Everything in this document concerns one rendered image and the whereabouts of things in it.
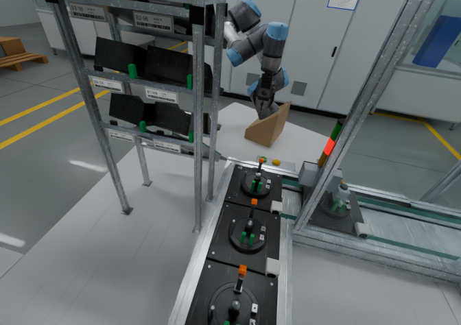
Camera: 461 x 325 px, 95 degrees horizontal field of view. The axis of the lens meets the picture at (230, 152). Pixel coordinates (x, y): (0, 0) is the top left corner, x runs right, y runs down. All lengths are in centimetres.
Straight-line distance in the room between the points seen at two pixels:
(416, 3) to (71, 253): 117
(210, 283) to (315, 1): 353
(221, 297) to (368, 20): 367
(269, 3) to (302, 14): 49
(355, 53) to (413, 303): 331
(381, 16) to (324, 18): 70
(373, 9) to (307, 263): 341
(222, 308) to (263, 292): 13
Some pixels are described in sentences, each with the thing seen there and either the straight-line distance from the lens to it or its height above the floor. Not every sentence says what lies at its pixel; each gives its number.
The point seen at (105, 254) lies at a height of 86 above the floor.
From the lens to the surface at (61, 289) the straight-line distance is 97.
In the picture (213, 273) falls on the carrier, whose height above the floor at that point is 97.
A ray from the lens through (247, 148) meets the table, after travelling 137.
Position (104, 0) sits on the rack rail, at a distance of 59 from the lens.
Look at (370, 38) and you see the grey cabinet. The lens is 390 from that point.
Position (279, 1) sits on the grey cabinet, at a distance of 371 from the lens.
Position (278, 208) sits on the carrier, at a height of 99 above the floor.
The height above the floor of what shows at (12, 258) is 86.
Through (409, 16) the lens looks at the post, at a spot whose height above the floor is 166.
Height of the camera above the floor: 167
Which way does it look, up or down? 38 degrees down
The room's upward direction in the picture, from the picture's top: 7 degrees clockwise
